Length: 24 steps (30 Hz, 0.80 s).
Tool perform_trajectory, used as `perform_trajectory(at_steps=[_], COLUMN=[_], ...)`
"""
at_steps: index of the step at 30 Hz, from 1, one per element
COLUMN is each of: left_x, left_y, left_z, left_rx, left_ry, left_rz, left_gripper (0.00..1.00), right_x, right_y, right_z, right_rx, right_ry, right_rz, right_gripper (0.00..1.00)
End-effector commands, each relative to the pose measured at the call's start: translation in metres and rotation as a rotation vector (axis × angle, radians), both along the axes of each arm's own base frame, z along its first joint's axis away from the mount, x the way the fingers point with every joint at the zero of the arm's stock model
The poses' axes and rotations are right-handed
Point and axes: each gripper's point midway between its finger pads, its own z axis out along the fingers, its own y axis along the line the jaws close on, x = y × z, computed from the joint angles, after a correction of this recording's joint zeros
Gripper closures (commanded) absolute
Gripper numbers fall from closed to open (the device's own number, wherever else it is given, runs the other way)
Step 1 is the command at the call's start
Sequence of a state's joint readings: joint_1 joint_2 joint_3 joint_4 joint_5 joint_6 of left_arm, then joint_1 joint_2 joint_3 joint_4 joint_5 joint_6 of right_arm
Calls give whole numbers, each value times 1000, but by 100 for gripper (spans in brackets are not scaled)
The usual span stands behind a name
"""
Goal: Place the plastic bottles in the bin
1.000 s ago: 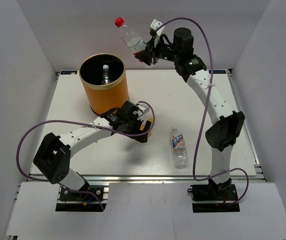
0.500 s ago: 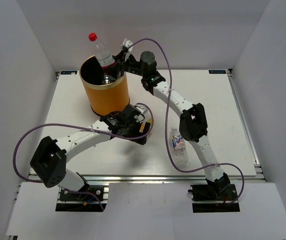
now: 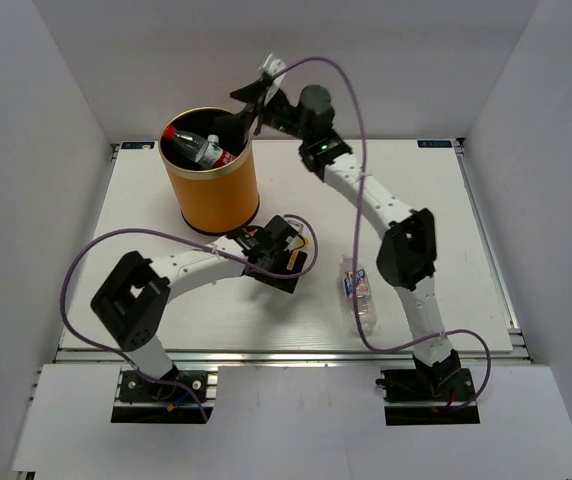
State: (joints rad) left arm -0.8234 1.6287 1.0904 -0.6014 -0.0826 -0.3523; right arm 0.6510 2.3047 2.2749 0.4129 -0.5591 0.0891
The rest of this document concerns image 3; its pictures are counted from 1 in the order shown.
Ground blue logo sticker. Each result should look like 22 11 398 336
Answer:
120 141 155 150
417 139 452 149

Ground blue logo sticker right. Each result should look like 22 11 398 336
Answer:
417 139 452 149

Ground orange cylindrical bin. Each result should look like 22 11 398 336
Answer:
158 107 260 236

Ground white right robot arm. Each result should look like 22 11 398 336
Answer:
215 74 461 399

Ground blue logo sticker left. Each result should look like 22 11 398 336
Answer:
120 141 155 150

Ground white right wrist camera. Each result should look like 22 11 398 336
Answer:
259 53 287 90

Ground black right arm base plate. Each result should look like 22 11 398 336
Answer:
375 368 480 426

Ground blue label water bottle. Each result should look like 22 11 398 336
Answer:
338 255 377 337

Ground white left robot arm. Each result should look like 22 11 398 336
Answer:
90 215 312 399

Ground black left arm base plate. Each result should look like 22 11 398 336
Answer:
111 370 217 425

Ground red label water bottle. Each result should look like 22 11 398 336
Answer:
162 125 236 171

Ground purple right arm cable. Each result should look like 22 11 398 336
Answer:
275 55 492 412

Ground yellow cap orange label bottle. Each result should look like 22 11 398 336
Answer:
286 217 312 254

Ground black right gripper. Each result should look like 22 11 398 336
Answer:
217 77 313 143

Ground aluminium table edge rail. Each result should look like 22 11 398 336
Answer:
53 312 530 369

